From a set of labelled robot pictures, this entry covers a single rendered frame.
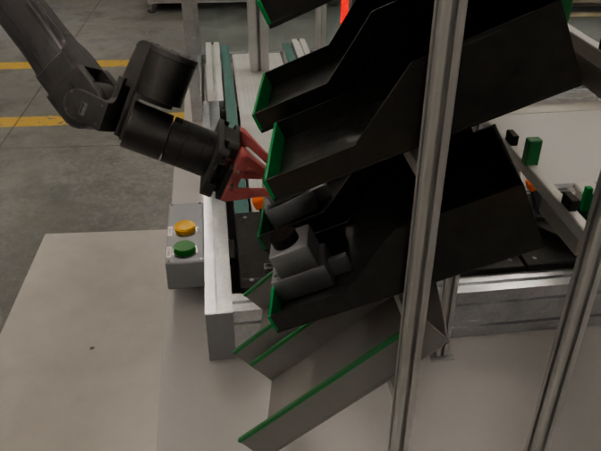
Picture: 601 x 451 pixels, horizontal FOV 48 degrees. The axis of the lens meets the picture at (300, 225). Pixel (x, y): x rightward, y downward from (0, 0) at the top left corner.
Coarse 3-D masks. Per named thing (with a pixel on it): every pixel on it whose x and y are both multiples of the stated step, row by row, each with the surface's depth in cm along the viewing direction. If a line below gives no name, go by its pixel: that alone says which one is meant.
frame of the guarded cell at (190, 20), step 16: (192, 0) 177; (192, 16) 179; (192, 32) 181; (192, 48) 184; (192, 80) 188; (192, 96) 191; (560, 96) 206; (576, 96) 207; (592, 96) 207; (192, 112) 194; (224, 112) 195
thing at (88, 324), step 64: (64, 256) 139; (128, 256) 139; (64, 320) 122; (128, 320) 122; (0, 384) 109; (64, 384) 109; (128, 384) 109; (0, 448) 98; (64, 448) 98; (128, 448) 98
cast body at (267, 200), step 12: (300, 192) 84; (312, 192) 85; (324, 192) 86; (264, 204) 86; (276, 204) 84; (288, 204) 84; (300, 204) 85; (312, 204) 85; (276, 216) 85; (288, 216) 85; (300, 216) 85
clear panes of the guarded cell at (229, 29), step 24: (216, 0) 228; (240, 0) 228; (576, 0) 215; (600, 0) 202; (216, 24) 232; (240, 24) 233; (288, 24) 235; (312, 24) 236; (576, 24) 216; (600, 24) 203; (240, 48) 237; (312, 48) 241
